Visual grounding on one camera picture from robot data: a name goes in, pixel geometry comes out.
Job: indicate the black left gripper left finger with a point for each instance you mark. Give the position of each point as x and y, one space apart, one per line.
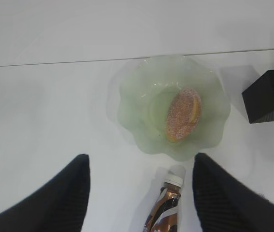
58 206

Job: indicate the brown Nescafe coffee bottle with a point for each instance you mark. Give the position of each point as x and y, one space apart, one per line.
164 214

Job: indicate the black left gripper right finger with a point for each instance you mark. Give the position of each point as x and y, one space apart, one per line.
223 204

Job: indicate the green wavy glass plate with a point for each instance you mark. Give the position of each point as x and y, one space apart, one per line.
147 92

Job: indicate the sugared bread roll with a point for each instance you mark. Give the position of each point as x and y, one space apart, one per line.
183 114

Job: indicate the black mesh pen holder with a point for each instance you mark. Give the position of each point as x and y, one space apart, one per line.
259 99

